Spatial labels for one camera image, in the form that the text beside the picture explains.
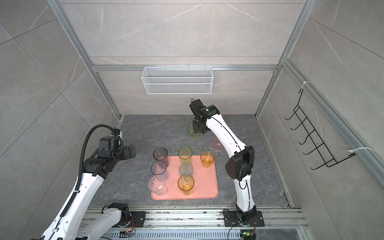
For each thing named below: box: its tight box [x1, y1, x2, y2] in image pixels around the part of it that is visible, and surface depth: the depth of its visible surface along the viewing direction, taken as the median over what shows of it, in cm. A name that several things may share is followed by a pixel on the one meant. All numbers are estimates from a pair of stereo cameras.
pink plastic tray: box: [151, 155, 219, 201], surface depth 86 cm
